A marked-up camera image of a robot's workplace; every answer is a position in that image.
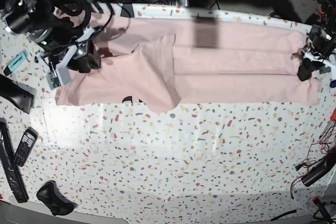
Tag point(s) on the small black red tool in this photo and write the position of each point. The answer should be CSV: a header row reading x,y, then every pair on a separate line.
x,y
325,215

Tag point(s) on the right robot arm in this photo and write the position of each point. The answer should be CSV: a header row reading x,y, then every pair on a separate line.
x,y
36,18

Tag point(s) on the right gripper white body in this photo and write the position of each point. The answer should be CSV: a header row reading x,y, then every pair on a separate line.
x,y
60,48

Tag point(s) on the black game controller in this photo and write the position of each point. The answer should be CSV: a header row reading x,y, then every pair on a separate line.
x,y
52,198

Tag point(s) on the black cylindrical tool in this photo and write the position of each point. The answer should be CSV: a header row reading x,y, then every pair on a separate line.
x,y
319,170

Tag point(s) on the long black bar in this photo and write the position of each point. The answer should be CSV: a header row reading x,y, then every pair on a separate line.
x,y
11,169

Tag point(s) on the blue object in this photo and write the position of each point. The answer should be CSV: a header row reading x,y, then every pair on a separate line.
x,y
333,84

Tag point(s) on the red handled screwdriver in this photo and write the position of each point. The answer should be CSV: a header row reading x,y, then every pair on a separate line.
x,y
331,120

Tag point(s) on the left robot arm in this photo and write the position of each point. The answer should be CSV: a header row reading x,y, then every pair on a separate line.
x,y
319,50

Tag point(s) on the black cordless phone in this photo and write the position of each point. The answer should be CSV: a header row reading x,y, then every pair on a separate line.
x,y
25,146

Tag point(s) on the pink T-shirt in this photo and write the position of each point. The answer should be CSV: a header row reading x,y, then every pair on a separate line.
x,y
166,62

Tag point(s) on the terrazzo pattern table cover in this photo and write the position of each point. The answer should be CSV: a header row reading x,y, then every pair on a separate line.
x,y
199,163

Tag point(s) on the turquoise highlighter pen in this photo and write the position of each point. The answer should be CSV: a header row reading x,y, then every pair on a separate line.
x,y
15,63

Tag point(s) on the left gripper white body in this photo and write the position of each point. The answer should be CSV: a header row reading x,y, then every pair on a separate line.
x,y
318,61

